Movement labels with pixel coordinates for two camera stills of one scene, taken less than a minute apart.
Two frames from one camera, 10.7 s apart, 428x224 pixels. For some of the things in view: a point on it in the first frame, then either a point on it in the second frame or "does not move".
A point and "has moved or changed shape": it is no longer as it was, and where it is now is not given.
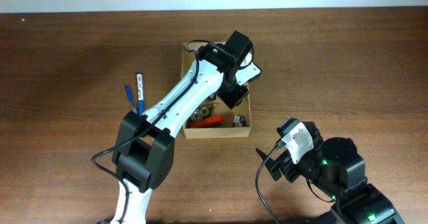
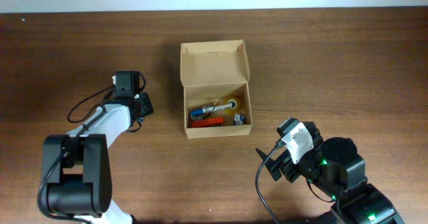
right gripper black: (277, 165) does not move
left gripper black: (232, 95) to (144, 104)
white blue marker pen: (140, 85) has moved or changed shape
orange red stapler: (210, 121) does not move
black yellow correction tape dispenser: (202, 112) does not move
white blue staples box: (239, 122) does not move
